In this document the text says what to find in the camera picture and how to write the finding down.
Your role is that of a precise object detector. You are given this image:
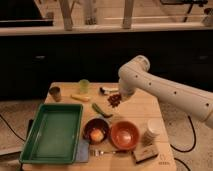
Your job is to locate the dark red grape bunch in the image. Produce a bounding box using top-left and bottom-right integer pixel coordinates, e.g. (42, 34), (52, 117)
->
(108, 94), (121, 107)

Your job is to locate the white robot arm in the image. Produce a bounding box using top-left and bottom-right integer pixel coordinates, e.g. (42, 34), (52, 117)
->
(118, 55), (213, 129)

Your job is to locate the green plastic tray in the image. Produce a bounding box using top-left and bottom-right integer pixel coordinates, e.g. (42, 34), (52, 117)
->
(19, 104), (83, 164)

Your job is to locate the black white brush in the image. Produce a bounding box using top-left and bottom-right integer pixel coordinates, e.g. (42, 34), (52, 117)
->
(99, 86), (120, 96)

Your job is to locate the green chili pepper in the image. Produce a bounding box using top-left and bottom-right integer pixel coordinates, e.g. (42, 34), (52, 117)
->
(92, 103), (113, 118)

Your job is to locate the orange clay bowl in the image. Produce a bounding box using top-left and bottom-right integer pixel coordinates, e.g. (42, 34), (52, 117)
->
(110, 121), (140, 150)

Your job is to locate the dark brown bowl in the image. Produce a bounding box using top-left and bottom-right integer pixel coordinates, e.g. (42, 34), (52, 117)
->
(83, 118), (109, 144)

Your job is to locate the translucent green cup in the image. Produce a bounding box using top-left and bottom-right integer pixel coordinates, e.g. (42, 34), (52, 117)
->
(79, 79), (89, 94)

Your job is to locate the yellow banana piece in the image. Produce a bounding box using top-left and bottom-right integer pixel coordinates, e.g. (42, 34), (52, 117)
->
(71, 94), (90, 102)

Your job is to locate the white paper cup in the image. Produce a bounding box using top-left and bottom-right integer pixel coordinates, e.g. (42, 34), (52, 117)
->
(142, 119), (161, 146)

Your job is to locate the yellow round fruit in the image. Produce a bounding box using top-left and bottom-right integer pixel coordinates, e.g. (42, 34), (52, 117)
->
(90, 129), (104, 142)

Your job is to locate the metal fork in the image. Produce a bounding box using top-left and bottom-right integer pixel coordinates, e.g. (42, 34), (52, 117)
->
(90, 149), (127, 157)

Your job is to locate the brown cup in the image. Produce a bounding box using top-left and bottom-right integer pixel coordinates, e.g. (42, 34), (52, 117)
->
(49, 87), (61, 102)

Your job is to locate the black cable right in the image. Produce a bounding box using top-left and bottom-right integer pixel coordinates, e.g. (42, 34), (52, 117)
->
(170, 115), (197, 171)

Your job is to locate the black cable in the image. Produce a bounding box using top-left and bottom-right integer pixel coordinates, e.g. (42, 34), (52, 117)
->
(0, 114), (26, 142)
(170, 115), (197, 171)

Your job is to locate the black cable left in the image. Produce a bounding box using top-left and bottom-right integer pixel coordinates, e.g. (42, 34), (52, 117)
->
(0, 114), (26, 142)

